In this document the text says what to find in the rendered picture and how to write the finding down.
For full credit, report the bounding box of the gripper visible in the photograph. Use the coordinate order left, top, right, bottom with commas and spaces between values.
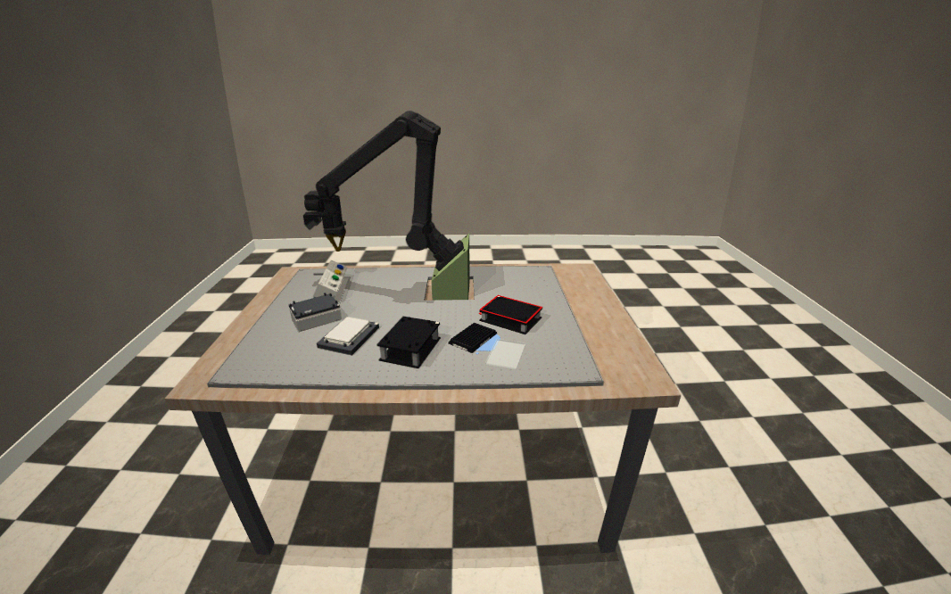
324, 211, 346, 252

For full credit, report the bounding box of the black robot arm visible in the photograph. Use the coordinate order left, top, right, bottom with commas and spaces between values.
303, 111, 464, 271

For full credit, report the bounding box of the white button panel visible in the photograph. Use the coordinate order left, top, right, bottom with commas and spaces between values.
313, 260, 349, 305

